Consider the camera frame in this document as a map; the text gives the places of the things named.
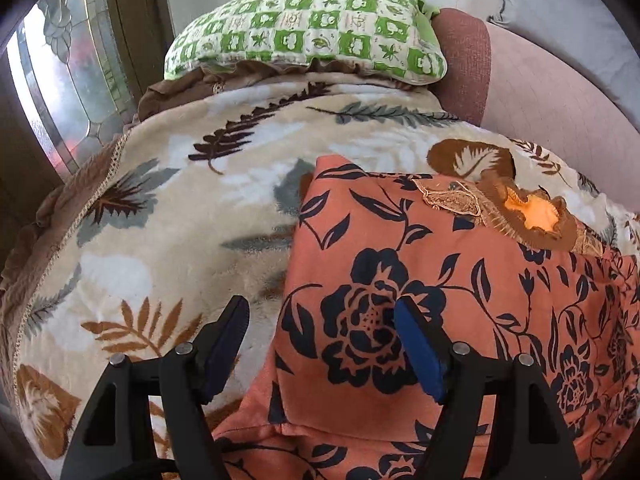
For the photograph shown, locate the pink quilted sofa cushion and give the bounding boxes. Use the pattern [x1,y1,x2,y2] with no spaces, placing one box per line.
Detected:
[432,7,640,201]

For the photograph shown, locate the green checkered pillow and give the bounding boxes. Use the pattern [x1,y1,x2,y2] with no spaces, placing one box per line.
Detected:
[164,0,447,83]

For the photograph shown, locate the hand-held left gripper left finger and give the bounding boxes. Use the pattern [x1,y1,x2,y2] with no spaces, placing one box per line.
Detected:
[59,296,250,480]

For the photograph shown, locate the stained glass window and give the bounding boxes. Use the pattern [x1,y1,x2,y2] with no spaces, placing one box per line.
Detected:
[7,0,141,176]

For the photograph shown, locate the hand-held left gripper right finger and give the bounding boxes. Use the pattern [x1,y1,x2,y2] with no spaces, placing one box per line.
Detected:
[394,296,583,480]

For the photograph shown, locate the leaf print fleece blanket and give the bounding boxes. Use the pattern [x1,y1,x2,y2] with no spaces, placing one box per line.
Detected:
[12,80,638,480]

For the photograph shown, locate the orange floral garment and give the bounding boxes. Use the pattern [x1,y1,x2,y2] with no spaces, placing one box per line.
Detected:
[210,155,640,480]

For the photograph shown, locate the brown wooden window frame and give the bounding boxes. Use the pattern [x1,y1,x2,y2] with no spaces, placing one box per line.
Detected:
[87,0,176,93]

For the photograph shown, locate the grey pillow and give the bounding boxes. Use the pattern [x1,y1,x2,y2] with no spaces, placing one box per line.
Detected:
[487,0,640,106]

